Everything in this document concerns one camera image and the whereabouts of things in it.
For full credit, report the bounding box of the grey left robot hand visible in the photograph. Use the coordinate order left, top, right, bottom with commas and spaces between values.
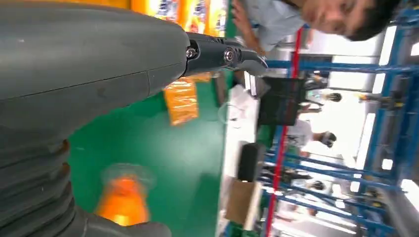
0, 0, 269, 237

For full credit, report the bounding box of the orange drink bottle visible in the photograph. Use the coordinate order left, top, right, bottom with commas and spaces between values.
183, 0, 227, 37
95, 163, 155, 227
130, 0, 184, 34

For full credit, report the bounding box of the yellow plastic sheet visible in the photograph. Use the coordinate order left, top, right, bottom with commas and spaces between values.
163, 71, 213, 127

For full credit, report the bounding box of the green table mat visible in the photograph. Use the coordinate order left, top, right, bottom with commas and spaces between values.
67, 0, 235, 237

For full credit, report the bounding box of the person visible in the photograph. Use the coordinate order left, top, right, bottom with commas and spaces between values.
288, 119, 338, 156
231, 0, 402, 56
306, 91, 343, 114

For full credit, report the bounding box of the black case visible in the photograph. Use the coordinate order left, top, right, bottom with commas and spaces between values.
237, 143, 266, 183

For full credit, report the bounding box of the black tablet on stand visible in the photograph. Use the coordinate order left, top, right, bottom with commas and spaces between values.
249, 73, 307, 126

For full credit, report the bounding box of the cardboard box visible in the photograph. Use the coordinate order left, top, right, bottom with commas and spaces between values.
225, 179, 262, 231

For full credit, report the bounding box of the red pole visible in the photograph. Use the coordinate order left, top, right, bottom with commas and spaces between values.
264, 28, 304, 237

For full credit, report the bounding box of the blue metal rack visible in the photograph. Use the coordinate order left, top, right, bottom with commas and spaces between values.
261, 6, 419, 237

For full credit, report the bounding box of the white charging cable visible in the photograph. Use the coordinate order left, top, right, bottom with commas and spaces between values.
217, 101, 248, 129

